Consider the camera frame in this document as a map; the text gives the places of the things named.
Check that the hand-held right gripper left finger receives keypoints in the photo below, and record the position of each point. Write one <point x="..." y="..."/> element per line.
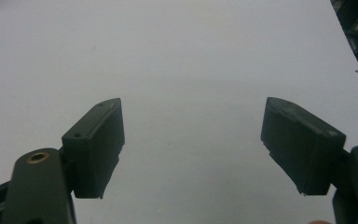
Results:
<point x="94" y="149"/>

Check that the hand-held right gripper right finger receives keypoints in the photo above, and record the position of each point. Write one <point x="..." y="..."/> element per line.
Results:
<point x="301" y="146"/>

